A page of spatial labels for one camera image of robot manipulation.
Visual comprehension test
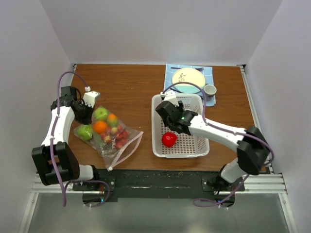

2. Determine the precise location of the clear zip top bag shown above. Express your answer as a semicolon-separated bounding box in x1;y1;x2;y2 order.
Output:
73;110;143;169

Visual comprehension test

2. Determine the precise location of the cream and blue plate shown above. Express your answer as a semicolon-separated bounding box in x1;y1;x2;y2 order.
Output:
172;69;206;94

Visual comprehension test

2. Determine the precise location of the white plastic basket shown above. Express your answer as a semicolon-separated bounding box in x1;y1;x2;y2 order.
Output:
151;94;210;159

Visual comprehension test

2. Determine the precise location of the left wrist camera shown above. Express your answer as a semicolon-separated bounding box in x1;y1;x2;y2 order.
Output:
83;86;101;108

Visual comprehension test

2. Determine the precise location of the blue checkered cloth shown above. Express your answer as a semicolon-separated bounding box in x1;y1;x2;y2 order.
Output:
163;64;214;99

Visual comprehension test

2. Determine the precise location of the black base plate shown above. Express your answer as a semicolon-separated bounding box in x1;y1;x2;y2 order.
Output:
72;168;245;203

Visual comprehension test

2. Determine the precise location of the aluminium frame rail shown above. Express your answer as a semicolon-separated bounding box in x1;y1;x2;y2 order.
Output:
244;174;287;194

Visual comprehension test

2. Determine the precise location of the small white cup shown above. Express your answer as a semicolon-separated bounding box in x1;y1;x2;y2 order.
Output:
203;84;217;101

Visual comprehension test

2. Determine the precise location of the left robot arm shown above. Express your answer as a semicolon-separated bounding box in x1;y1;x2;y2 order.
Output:
32;86;101;190

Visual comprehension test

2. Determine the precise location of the purple plastic fork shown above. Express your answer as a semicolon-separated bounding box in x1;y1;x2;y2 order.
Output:
171;67;204;72

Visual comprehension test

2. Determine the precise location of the green fake apple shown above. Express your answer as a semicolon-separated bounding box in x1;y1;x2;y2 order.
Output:
93;107;109;121
77;124;93;141

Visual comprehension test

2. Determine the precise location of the orange fake fruit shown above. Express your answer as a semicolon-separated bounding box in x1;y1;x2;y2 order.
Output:
92;120;108;134

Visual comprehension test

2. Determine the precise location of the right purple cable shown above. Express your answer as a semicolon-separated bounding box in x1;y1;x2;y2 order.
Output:
161;82;275;207

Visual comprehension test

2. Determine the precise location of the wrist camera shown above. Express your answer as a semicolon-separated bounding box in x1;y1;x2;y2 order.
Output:
83;86;101;108
160;90;179;107

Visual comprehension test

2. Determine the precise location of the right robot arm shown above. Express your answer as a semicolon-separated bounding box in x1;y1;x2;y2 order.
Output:
155;101;270;191

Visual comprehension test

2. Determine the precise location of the red fake apple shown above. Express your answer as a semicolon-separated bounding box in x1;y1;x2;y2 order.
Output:
162;132;177;148

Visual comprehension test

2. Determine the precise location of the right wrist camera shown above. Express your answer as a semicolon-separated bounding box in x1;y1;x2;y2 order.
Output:
160;90;179;107

